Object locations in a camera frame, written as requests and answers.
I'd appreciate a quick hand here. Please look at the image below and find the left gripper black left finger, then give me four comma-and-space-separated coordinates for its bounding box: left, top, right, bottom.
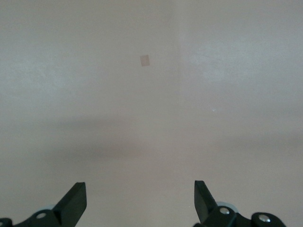
0, 182, 88, 227

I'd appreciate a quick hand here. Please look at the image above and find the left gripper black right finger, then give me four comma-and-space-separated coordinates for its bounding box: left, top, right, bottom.
193, 180, 286, 227

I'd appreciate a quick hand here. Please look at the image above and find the small brown tape patch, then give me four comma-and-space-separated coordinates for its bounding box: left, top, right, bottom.
140, 54, 151, 67

